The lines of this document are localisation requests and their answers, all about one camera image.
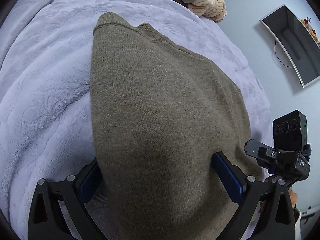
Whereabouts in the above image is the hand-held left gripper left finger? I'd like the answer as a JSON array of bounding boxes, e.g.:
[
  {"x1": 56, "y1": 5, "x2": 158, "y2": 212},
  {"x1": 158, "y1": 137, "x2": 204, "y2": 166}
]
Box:
[{"x1": 27, "y1": 158, "x2": 108, "y2": 240}]

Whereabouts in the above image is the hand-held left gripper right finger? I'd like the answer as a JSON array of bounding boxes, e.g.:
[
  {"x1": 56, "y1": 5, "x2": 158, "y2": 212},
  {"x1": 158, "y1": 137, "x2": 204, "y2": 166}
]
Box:
[{"x1": 212, "y1": 151, "x2": 296, "y2": 240}]

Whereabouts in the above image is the olive knit sweater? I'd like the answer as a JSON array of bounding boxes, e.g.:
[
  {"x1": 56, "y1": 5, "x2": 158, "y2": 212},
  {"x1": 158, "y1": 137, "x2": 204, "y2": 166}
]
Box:
[{"x1": 84, "y1": 12, "x2": 263, "y2": 240}]

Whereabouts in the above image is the person's right hand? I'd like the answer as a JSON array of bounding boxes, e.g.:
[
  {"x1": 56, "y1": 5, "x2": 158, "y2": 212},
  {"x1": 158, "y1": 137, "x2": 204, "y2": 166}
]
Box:
[{"x1": 287, "y1": 189, "x2": 300, "y2": 207}]

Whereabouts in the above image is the orange flower decoration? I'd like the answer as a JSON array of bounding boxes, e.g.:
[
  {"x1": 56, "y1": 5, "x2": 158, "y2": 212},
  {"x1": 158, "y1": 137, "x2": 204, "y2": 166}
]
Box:
[{"x1": 301, "y1": 17, "x2": 320, "y2": 46}]

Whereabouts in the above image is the lavender plush blanket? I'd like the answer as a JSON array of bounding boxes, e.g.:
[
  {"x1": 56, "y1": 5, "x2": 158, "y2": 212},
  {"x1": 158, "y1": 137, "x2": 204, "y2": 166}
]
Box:
[{"x1": 0, "y1": 0, "x2": 272, "y2": 240}]

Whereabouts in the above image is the black screen cable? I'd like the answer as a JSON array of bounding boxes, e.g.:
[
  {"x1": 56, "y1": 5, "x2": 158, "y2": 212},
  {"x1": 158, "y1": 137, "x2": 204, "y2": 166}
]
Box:
[{"x1": 274, "y1": 39, "x2": 295, "y2": 68}]

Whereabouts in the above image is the wall-mounted flat screen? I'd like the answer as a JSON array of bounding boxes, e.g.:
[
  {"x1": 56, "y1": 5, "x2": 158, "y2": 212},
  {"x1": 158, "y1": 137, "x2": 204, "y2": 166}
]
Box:
[{"x1": 259, "y1": 4, "x2": 320, "y2": 88}]

